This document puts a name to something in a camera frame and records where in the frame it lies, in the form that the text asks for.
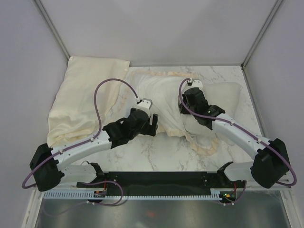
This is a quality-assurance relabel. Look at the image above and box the white ruffled pillowcase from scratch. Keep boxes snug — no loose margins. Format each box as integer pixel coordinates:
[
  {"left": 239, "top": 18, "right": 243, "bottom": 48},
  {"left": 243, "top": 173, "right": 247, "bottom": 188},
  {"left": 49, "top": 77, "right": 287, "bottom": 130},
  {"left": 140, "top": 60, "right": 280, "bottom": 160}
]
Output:
[{"left": 126, "top": 70, "right": 218, "bottom": 156}]

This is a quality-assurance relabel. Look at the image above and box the white pillow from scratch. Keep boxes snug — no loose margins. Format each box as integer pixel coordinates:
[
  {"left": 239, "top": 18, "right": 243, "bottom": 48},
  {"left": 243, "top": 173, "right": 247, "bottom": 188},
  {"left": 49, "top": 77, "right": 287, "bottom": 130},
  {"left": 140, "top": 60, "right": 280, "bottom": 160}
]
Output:
[{"left": 181, "top": 82, "right": 242, "bottom": 145}]

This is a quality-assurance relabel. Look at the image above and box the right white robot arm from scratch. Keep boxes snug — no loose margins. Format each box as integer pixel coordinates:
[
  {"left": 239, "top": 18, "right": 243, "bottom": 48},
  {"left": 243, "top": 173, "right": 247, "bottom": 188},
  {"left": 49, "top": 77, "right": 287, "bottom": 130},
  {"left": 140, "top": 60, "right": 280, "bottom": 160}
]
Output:
[{"left": 179, "top": 87, "right": 296, "bottom": 189}]

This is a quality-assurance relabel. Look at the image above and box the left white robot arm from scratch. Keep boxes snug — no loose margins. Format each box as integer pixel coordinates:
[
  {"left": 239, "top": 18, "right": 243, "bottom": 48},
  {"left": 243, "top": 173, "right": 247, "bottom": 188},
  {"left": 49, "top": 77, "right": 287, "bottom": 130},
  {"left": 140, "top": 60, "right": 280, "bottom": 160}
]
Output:
[{"left": 26, "top": 107, "right": 158, "bottom": 192}]

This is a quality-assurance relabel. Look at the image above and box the cream yellow pillow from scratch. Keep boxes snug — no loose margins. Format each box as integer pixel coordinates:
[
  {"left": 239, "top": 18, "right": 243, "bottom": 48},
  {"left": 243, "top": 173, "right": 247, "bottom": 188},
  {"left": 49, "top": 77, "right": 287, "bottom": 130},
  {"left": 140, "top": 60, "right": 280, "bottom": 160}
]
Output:
[{"left": 47, "top": 56, "right": 130, "bottom": 147}]

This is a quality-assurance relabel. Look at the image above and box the shiny metal sheet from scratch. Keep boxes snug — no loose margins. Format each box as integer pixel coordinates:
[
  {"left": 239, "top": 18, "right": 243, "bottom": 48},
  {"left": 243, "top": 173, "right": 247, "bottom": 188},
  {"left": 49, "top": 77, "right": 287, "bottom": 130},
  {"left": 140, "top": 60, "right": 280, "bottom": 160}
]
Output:
[{"left": 36, "top": 193, "right": 291, "bottom": 228}]

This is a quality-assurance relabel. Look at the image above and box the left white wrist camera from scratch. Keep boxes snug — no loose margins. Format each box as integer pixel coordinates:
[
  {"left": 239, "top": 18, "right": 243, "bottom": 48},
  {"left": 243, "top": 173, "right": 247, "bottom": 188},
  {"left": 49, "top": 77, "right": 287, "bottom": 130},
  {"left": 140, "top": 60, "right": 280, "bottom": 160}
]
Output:
[{"left": 136, "top": 98, "right": 152, "bottom": 113}]

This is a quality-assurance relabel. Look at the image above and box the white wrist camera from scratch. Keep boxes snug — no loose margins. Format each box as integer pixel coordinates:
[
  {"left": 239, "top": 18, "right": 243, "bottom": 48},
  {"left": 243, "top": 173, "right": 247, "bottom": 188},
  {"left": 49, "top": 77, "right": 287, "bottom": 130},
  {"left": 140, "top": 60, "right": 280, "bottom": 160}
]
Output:
[
  {"left": 136, "top": 98, "right": 152, "bottom": 113},
  {"left": 187, "top": 78, "right": 203, "bottom": 89}
]

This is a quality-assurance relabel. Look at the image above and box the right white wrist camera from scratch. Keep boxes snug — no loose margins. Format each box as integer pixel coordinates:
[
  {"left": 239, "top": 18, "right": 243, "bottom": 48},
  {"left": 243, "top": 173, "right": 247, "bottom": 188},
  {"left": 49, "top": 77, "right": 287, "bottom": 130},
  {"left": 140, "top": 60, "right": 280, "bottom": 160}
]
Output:
[{"left": 187, "top": 78, "right": 203, "bottom": 89}]

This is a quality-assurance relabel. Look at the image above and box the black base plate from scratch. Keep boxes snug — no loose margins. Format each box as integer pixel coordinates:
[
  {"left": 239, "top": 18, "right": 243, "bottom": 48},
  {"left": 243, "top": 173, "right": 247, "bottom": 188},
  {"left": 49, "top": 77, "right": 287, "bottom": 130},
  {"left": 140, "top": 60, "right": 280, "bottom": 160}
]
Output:
[{"left": 92, "top": 171, "right": 245, "bottom": 195}]

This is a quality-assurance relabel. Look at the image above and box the white slotted cable duct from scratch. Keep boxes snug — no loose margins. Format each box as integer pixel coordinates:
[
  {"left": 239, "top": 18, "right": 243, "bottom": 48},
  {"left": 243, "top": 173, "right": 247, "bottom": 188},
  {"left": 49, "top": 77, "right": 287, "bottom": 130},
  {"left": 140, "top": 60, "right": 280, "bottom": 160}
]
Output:
[{"left": 43, "top": 189, "right": 238, "bottom": 200}]

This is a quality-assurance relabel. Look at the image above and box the aluminium frame rail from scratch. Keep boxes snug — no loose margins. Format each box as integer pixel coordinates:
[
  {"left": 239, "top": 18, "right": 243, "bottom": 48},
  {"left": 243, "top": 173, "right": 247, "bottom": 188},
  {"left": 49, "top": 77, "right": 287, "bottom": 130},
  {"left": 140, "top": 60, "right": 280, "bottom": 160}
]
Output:
[{"left": 32, "top": 170, "right": 294, "bottom": 190}]

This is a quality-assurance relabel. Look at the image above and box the right aluminium corner post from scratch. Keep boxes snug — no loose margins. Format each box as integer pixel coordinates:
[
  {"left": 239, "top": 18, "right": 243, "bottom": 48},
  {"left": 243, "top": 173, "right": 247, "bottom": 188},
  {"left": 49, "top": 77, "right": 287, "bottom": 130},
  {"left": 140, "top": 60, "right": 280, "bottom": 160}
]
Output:
[{"left": 240, "top": 0, "right": 285, "bottom": 71}]

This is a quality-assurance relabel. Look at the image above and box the aluminium corner post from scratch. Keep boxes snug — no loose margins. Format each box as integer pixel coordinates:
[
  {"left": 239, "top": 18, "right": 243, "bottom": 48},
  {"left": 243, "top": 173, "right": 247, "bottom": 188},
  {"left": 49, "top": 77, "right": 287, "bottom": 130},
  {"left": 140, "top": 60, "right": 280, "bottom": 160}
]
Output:
[
  {"left": 240, "top": 0, "right": 285, "bottom": 71},
  {"left": 32, "top": 0, "right": 71, "bottom": 61}
]

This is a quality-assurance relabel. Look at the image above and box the left aluminium corner post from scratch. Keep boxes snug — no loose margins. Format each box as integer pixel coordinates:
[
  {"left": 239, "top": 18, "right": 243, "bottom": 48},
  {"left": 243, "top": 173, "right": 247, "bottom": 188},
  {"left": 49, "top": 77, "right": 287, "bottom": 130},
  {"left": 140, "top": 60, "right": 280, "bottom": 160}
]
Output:
[{"left": 32, "top": 0, "right": 71, "bottom": 61}]

